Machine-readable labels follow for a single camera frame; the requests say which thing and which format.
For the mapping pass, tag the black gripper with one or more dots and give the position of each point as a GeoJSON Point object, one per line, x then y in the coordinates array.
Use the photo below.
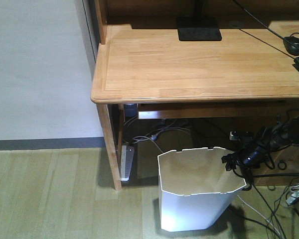
{"type": "Point", "coordinates": [249, 156]}

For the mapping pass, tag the white plastic trash bin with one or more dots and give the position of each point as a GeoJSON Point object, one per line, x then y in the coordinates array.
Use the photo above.
{"type": "Point", "coordinates": [194, 188]}

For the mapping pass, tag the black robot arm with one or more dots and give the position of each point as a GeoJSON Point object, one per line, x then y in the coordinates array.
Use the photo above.
{"type": "Point", "coordinates": [275, 138]}

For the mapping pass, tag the wooden drawer cabinet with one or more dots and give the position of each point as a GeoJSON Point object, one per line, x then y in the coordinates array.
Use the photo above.
{"type": "Point", "coordinates": [290, 156]}

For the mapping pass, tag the white power strip right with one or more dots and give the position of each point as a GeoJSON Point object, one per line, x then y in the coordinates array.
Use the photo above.
{"type": "Point", "coordinates": [294, 197]}

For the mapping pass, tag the white power strip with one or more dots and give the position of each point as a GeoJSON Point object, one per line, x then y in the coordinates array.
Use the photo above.
{"type": "Point", "coordinates": [294, 197]}
{"type": "Point", "coordinates": [127, 156]}

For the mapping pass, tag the black computer mouse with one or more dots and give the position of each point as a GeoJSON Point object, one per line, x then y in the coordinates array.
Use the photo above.
{"type": "Point", "coordinates": [291, 45]}

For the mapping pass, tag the wooden desk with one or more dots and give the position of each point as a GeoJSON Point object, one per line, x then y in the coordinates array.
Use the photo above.
{"type": "Point", "coordinates": [141, 60]}

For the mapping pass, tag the black monitor stand base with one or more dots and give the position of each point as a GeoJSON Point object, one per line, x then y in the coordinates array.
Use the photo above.
{"type": "Point", "coordinates": [198, 27]}

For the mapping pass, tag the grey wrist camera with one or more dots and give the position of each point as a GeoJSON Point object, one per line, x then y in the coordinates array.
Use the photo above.
{"type": "Point", "coordinates": [241, 136]}

